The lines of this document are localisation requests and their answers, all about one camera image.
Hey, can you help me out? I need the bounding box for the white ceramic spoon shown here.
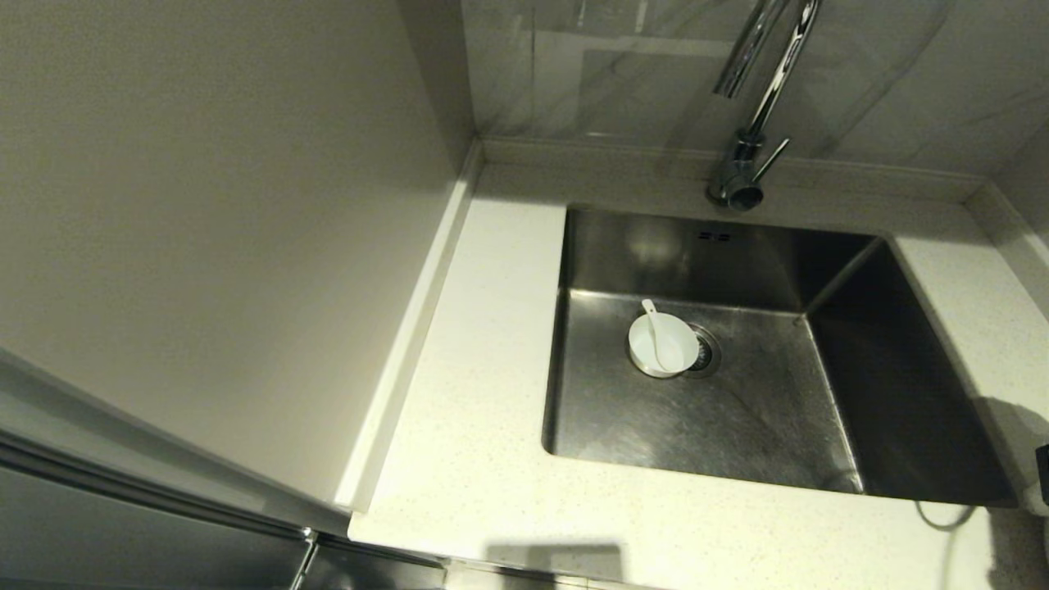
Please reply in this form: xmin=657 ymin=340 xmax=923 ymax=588
xmin=640 ymin=298 xmax=674 ymax=372

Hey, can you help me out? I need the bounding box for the small white bowl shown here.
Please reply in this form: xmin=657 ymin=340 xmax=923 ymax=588
xmin=627 ymin=311 xmax=702 ymax=380

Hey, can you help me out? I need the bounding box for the stainless steel sink basin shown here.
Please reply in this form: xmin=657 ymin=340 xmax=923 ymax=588
xmin=541 ymin=205 xmax=1019 ymax=507

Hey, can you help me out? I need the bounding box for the round metal drain strainer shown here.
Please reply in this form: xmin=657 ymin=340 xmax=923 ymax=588
xmin=688 ymin=324 xmax=723 ymax=379

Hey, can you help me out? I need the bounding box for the chrome gooseneck faucet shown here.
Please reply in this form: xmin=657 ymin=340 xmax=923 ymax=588
xmin=706 ymin=0 xmax=824 ymax=212

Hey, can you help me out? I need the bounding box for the grey base cabinet front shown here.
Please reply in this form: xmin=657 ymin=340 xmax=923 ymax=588
xmin=305 ymin=534 xmax=448 ymax=590

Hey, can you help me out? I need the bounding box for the tall grey metal appliance front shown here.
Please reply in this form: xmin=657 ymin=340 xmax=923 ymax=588
xmin=0 ymin=349 xmax=355 ymax=590

